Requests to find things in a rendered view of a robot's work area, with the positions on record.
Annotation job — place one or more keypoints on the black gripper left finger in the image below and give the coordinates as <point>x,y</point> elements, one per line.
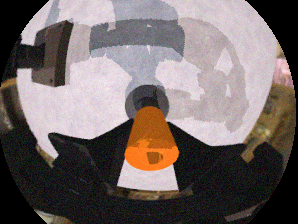
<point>104,153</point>

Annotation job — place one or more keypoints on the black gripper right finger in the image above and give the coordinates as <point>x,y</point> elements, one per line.
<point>196,158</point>

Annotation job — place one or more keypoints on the orange knob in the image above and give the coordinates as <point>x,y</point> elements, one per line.
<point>151,145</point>

